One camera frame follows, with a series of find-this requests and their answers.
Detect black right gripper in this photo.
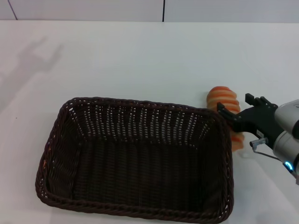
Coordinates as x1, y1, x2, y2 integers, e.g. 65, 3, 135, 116
216, 93, 284, 150

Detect orange striped bread roll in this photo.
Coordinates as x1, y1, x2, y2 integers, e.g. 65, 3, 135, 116
206, 86, 245, 153

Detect dark brown wicker basket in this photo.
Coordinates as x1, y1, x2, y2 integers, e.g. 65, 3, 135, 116
35, 96, 235, 221

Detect grey right arm cable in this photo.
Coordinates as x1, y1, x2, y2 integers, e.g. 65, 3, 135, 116
249, 137, 285, 162

